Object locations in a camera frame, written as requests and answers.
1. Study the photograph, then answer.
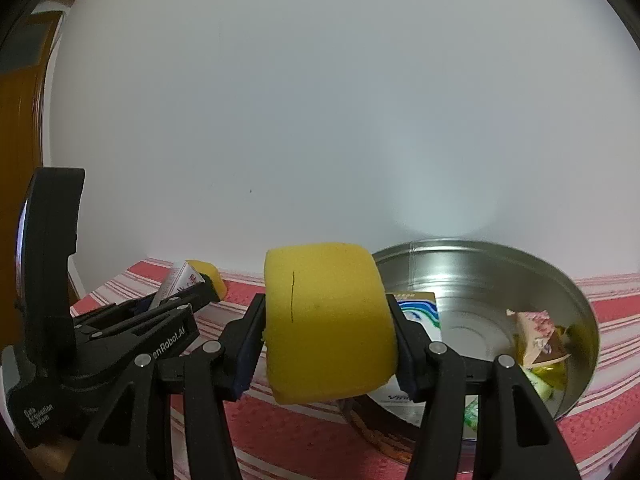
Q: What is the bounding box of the white pink small carton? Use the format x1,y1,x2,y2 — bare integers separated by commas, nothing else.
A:
151,260,202,308

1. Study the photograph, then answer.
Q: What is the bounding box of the brown wooden door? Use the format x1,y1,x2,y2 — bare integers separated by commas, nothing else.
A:
0,10,76,311

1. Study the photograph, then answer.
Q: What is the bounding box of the white packet with blue waves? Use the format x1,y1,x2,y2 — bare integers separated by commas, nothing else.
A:
367,289,445,428

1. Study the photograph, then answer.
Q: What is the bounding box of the yellow sponge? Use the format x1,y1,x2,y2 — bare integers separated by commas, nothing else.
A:
184,259,229,302
263,241,400,405

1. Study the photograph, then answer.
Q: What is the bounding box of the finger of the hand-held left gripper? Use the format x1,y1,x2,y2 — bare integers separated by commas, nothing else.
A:
74,280,223,343
87,294,158,325

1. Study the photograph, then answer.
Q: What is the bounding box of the green packet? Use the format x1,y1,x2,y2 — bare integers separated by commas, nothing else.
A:
520,372,555,404

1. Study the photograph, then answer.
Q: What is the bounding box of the pink brown packet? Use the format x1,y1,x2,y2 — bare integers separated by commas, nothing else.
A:
506,309,572,367

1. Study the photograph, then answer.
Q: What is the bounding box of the round metal tin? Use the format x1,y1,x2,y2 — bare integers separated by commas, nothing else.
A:
345,238,601,471

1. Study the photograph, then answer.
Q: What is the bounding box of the yellow packet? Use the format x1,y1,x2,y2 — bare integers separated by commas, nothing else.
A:
527,325,588,391

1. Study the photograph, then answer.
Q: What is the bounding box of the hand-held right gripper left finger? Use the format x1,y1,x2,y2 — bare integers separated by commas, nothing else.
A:
72,292,267,480

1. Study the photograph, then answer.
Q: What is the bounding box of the red striped cloth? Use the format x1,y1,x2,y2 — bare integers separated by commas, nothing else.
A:
70,257,640,480

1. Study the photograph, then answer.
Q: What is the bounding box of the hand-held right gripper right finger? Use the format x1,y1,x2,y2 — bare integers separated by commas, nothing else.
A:
386,294,583,480

